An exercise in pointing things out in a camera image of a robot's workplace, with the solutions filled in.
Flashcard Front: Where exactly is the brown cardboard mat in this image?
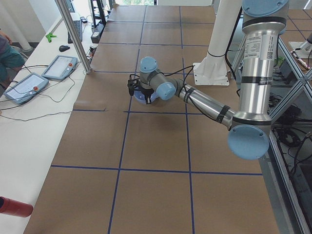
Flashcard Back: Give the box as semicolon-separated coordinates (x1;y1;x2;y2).
25;6;279;234

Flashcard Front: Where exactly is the aluminium frame post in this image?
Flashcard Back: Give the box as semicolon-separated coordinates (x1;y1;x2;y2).
55;0;92;74

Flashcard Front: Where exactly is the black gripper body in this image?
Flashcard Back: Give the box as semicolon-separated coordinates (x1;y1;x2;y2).
142;89;154;98

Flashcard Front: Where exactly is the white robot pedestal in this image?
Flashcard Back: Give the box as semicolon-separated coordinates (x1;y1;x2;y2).
193;0;242;86

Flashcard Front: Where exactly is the black keyboard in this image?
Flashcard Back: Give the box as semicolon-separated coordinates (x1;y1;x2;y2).
67;19;83;44

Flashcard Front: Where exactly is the near teach pendant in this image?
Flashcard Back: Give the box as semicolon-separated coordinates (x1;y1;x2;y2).
4;73;49;104

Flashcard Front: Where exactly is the person in teal clothing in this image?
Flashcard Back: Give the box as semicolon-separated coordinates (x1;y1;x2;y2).
0;31;25;88

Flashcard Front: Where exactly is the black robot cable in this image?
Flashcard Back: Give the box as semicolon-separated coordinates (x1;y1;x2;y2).
160;65;195;85

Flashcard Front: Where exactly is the green clamp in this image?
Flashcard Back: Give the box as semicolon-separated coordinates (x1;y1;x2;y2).
45;32;57;43

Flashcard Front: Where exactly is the blue bowl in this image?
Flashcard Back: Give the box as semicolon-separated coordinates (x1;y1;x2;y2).
134;90;158;104

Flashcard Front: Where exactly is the red cylinder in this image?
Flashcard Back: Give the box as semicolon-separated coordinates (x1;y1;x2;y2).
0;196;33;217

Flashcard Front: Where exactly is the far teach pendant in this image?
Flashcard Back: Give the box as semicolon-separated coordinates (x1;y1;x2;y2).
42;55;78;80

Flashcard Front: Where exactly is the black computer mouse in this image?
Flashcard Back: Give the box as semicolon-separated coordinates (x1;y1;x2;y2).
58;45;70;52

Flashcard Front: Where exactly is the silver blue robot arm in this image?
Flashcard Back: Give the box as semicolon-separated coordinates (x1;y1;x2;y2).
128;0;289;160

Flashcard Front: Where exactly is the teach pendant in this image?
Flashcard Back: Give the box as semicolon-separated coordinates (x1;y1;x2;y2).
42;55;78;80
4;73;49;104

